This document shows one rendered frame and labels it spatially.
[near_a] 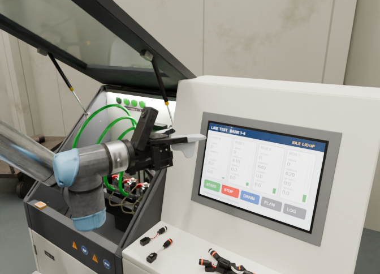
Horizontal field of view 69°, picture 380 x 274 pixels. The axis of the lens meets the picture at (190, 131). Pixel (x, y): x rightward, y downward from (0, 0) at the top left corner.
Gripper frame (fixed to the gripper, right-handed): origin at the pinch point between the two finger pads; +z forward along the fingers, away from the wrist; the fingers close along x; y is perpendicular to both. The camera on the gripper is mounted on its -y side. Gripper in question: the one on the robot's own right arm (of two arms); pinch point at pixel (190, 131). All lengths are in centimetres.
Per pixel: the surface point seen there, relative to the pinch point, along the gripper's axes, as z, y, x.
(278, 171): 27.4, 17.2, 8.8
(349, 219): 33, 29, 28
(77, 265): -25, 62, -58
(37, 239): -37, 59, -89
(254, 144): 25.8, 9.1, 0.4
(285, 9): 185, -66, -99
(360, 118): 38.9, 0.1, 27.8
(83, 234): -23, 44, -49
